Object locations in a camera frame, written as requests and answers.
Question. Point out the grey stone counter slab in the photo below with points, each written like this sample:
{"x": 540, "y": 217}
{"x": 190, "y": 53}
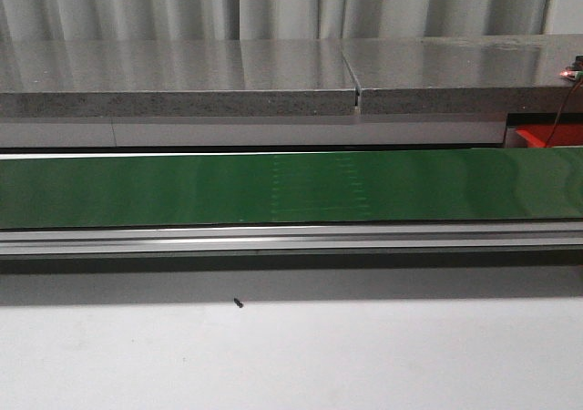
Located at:
{"x": 298, "y": 78}

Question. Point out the red plate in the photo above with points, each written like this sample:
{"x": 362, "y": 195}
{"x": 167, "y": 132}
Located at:
{"x": 546, "y": 136}

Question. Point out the green conveyor belt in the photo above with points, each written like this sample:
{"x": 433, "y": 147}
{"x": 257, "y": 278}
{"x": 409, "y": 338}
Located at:
{"x": 295, "y": 188}

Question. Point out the small green circuit board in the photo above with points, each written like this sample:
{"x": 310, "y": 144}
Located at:
{"x": 572, "y": 74}

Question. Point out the grey pleated curtain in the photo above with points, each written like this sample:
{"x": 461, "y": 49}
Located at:
{"x": 283, "y": 19}

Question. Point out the aluminium conveyor frame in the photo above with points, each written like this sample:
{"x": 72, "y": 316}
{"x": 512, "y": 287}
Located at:
{"x": 403, "y": 235}

